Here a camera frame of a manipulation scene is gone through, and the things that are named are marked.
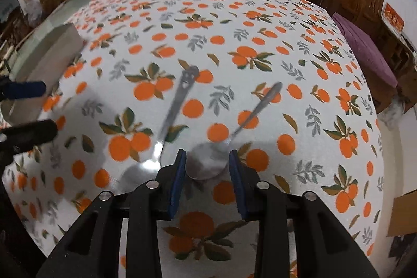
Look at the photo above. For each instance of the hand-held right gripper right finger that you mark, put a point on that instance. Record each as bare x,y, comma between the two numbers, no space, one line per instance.
237,188

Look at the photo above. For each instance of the purple seat cushion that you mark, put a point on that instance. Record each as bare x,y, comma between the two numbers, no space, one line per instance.
365,46

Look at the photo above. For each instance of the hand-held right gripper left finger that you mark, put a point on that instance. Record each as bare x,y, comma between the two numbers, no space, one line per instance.
177,186

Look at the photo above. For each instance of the orange print tablecloth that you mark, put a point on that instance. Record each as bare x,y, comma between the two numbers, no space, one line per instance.
247,95

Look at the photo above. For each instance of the white plastic bag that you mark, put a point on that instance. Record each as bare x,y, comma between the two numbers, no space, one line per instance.
391,112

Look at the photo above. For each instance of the stainless steel tray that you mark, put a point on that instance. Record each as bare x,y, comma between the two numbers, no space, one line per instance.
49,56

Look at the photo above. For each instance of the red wall sign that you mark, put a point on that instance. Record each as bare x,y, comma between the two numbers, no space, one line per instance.
393,16

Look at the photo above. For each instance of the brown cardboard box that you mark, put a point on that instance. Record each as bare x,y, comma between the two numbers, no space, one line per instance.
404,213

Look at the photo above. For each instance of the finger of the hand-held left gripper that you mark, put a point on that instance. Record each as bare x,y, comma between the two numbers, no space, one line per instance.
24,89
31,133

